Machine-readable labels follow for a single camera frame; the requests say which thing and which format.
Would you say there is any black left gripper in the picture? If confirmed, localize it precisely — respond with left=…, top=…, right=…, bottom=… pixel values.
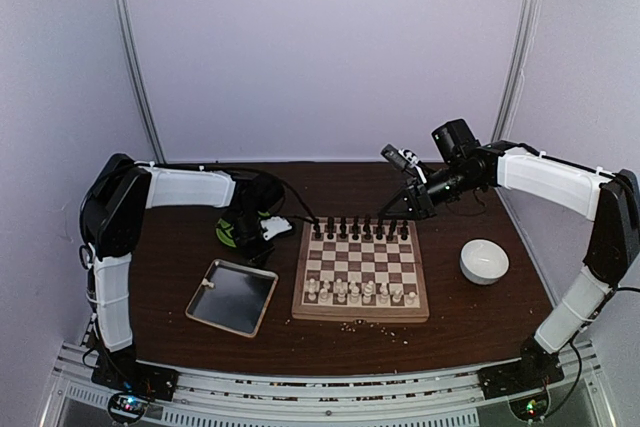
left=228, top=209, right=275, bottom=268

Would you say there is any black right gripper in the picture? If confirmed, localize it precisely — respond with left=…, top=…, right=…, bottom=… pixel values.
left=378, top=162, right=482, bottom=220

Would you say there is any aluminium frame post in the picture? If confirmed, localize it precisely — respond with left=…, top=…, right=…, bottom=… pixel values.
left=489, top=0, right=540, bottom=144
left=113, top=0, right=166, bottom=163

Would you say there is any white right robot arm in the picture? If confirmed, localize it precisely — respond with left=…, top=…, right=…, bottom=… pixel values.
left=379, top=119, right=639, bottom=391

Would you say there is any aluminium frame post right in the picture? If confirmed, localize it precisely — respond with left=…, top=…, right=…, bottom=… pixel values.
left=489, top=0, right=540, bottom=144

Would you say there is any white chess king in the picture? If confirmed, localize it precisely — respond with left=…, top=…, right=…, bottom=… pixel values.
left=362, top=281, right=375, bottom=305

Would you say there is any wooden chess board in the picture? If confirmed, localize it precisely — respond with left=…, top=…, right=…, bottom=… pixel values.
left=292, top=221, right=430, bottom=323

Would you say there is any green plate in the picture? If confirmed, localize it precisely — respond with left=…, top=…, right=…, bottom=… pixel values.
left=215, top=217, right=237, bottom=249

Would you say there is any white bowl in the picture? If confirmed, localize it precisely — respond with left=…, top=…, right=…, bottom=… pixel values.
left=459, top=239, right=510, bottom=286

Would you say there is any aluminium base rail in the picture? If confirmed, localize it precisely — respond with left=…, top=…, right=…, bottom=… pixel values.
left=36, top=343, right=620, bottom=426

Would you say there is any black chess pieces row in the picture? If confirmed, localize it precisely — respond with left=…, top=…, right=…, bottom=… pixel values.
left=310, top=215, right=415, bottom=243

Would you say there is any metal tray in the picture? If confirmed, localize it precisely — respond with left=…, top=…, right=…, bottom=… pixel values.
left=185, top=259, right=279, bottom=338

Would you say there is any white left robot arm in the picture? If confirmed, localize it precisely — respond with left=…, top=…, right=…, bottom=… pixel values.
left=79, top=153, right=294, bottom=394

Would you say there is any aluminium frame post left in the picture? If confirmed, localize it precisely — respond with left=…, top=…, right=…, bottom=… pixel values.
left=113, top=0, right=166, bottom=163

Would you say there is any white chess knight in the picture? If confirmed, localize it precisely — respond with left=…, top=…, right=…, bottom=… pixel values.
left=318, top=288, right=331, bottom=305

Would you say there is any white chess queen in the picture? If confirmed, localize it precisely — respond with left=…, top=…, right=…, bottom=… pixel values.
left=348, top=283, right=360, bottom=305

